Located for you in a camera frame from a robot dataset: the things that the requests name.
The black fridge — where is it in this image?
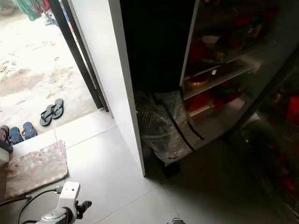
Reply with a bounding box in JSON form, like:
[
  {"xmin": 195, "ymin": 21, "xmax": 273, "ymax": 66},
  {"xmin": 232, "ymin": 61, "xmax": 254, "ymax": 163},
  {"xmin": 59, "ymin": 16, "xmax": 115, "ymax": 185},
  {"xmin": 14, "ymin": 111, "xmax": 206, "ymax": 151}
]
[{"xmin": 119, "ymin": 0, "xmax": 299, "ymax": 178}]

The beige marble pattern door mat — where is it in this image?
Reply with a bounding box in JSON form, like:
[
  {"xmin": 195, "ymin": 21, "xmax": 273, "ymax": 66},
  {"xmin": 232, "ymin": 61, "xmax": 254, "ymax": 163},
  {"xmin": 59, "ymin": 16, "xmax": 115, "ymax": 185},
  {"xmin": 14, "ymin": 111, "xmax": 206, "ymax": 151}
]
[{"xmin": 5, "ymin": 140, "xmax": 69, "ymax": 200}]

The blue slipper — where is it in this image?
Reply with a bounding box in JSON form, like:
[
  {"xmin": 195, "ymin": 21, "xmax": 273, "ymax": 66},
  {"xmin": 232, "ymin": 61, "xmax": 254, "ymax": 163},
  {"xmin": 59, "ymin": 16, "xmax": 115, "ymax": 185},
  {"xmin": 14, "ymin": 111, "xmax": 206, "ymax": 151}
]
[
  {"xmin": 22, "ymin": 122, "xmax": 38, "ymax": 140},
  {"xmin": 8, "ymin": 127, "xmax": 24, "ymax": 145}
]

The dark slipper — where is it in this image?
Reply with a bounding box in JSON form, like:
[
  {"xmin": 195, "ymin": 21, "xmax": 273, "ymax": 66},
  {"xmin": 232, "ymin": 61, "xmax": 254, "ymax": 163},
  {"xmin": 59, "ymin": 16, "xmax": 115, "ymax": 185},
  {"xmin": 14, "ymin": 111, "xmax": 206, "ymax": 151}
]
[{"xmin": 0, "ymin": 125, "xmax": 11, "ymax": 143}]

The clear crumpled plastic bag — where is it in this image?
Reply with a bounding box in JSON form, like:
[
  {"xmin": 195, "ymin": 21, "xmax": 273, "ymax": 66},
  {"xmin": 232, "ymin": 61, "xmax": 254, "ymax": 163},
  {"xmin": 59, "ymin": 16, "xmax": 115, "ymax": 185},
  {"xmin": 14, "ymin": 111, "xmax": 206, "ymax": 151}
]
[{"xmin": 135, "ymin": 90, "xmax": 204, "ymax": 165}]

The red plastic container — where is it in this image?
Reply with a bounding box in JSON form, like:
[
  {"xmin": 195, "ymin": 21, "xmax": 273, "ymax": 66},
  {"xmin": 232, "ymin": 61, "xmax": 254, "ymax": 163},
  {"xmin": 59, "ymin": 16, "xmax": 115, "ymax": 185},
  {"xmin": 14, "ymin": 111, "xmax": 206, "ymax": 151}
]
[{"xmin": 187, "ymin": 91, "xmax": 213, "ymax": 112}]

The green hanging garment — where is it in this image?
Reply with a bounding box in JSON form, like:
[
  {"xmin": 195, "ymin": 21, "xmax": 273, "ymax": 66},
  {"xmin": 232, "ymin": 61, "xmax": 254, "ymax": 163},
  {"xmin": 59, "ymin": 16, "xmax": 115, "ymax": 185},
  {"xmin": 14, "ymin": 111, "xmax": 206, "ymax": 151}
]
[{"xmin": 16, "ymin": 0, "xmax": 43, "ymax": 20}]

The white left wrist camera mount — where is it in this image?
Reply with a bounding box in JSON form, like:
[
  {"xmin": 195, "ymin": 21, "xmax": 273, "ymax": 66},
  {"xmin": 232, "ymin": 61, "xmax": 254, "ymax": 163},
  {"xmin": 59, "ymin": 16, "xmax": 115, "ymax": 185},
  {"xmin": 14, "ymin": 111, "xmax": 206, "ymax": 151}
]
[{"xmin": 57, "ymin": 182, "xmax": 81, "ymax": 211}]

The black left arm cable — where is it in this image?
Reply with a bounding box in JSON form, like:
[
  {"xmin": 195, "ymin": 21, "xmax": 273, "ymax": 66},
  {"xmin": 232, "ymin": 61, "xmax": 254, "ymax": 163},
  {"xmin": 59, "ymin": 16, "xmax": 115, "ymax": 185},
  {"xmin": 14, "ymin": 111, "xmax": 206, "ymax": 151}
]
[{"xmin": 17, "ymin": 186, "xmax": 60, "ymax": 224}]

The dark metal door frame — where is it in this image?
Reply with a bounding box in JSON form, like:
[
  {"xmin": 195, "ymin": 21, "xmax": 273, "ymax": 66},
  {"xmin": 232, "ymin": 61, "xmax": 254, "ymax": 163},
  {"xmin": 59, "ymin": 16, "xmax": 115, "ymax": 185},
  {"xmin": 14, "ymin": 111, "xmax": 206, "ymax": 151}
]
[{"xmin": 47, "ymin": 0, "xmax": 110, "ymax": 112}]

